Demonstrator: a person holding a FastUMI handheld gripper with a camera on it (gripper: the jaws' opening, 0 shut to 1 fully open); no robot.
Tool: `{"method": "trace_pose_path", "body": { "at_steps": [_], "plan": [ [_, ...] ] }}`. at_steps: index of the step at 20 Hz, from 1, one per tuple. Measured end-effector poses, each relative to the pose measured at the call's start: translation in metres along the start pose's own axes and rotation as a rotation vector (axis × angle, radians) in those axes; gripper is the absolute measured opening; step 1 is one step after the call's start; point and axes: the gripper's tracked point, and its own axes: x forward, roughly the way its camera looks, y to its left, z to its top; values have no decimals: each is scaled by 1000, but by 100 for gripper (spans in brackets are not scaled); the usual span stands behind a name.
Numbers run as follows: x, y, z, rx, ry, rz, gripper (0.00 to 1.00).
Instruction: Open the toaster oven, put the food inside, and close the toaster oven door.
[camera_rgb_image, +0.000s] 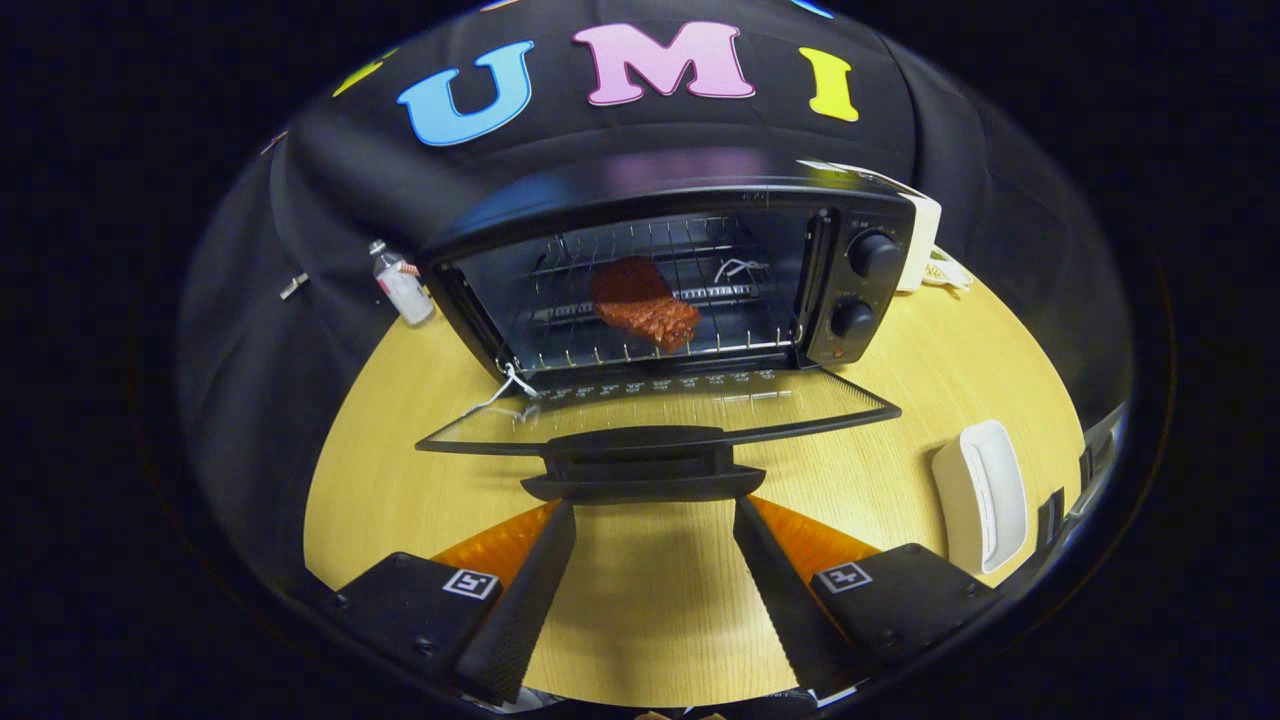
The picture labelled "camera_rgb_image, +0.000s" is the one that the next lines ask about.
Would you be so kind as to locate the metal clip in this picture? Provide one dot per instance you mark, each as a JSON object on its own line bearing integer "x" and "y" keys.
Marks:
{"x": 294, "y": 287}

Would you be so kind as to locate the black toaster oven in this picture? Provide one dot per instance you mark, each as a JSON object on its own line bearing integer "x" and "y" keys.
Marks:
{"x": 650, "y": 185}

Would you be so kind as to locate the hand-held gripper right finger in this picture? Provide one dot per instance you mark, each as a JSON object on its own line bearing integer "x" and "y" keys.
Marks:
{"x": 785, "y": 610}

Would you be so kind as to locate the white rectangular plate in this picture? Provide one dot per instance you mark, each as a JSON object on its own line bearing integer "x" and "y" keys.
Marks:
{"x": 985, "y": 495}

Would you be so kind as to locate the white toaster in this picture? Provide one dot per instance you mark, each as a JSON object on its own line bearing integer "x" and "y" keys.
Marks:
{"x": 925, "y": 230}

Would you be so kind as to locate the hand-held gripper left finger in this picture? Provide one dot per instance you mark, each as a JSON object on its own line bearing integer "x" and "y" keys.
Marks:
{"x": 525, "y": 610}

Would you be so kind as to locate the clear plastic bottle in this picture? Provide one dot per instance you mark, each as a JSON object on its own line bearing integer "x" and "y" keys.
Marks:
{"x": 405, "y": 290}

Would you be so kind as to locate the white sectioned dish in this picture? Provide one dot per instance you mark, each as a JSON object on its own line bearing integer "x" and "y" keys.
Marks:
{"x": 950, "y": 272}

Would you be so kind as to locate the brown grilled steak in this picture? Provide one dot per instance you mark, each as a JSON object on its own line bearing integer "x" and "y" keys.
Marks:
{"x": 645, "y": 305}

